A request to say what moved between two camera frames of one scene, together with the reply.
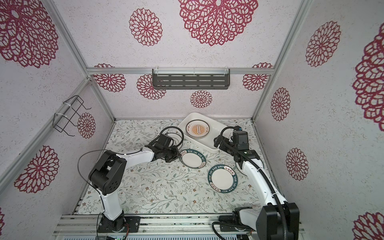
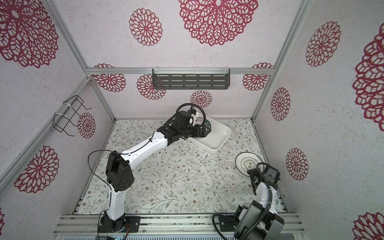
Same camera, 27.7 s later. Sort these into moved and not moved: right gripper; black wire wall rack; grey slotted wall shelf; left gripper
Moved: left gripper; right gripper
Not moved: grey slotted wall shelf; black wire wall rack
